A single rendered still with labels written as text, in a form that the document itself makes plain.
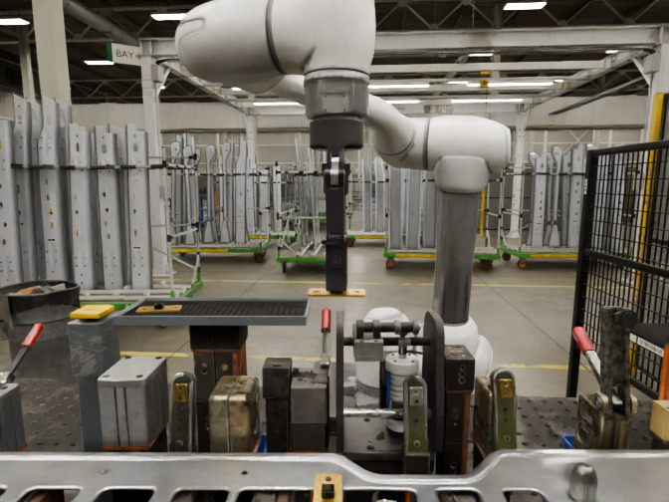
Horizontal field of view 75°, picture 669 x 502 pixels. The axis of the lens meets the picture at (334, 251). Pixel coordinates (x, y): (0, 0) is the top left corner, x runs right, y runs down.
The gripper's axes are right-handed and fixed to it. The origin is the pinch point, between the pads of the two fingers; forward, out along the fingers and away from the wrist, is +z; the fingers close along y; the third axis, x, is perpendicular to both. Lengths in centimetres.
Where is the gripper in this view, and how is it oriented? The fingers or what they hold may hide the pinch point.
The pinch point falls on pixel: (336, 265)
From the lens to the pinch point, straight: 63.2
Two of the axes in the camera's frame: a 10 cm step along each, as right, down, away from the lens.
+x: 10.0, 0.1, -0.5
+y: -0.5, 1.5, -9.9
